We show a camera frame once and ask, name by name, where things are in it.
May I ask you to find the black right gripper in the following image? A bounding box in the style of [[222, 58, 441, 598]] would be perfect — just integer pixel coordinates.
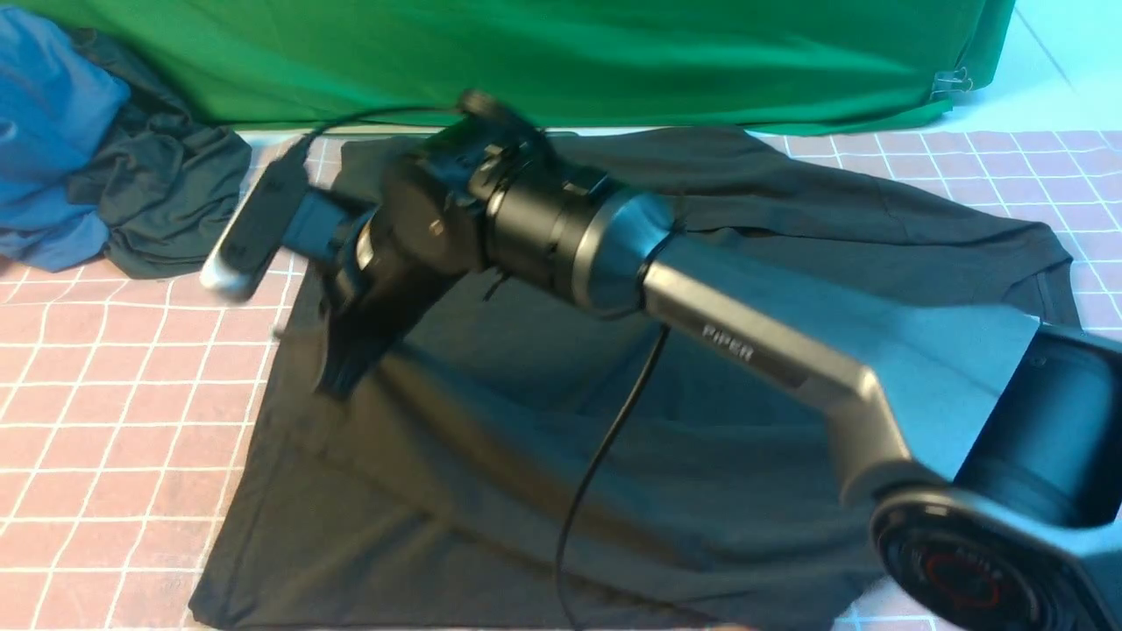
[[316, 205, 465, 400]]

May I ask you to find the dark gray long-sleeve shirt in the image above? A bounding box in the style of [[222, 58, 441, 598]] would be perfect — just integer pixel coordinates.
[[188, 127, 1079, 630]]

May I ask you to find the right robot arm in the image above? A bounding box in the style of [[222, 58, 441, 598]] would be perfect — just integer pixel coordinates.
[[319, 110, 1119, 630]]

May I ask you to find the crumpled dark gray garment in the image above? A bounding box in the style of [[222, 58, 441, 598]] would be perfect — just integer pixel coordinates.
[[67, 28, 252, 278]]

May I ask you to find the green backdrop cloth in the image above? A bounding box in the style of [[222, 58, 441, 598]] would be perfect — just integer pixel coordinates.
[[22, 1, 1014, 136]]

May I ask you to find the blue cloth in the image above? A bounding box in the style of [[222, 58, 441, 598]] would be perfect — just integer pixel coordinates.
[[1, 4, 130, 272]]

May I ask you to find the silver binder clip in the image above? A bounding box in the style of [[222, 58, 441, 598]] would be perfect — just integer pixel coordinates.
[[930, 67, 974, 100]]

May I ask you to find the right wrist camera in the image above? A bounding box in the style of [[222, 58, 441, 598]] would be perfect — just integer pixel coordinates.
[[200, 137, 312, 303]]

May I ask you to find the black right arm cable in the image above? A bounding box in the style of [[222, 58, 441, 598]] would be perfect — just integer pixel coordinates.
[[554, 324, 671, 631]]

